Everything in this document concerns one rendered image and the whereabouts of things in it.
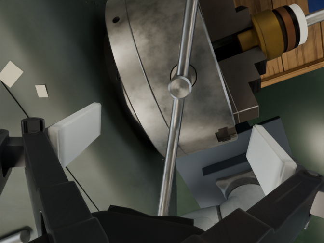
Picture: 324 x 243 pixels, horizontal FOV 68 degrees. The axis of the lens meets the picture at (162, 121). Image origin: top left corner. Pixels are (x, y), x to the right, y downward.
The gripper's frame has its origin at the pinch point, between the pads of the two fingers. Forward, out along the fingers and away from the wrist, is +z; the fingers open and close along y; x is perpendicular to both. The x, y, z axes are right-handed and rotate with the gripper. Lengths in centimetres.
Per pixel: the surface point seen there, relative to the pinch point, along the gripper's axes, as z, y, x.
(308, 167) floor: 165, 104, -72
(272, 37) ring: 23.9, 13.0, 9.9
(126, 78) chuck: 12.5, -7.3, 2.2
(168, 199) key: 3.6, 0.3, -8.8
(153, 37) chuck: 13.4, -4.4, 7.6
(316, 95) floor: 151, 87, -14
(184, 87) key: 3.8, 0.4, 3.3
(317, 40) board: 50, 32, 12
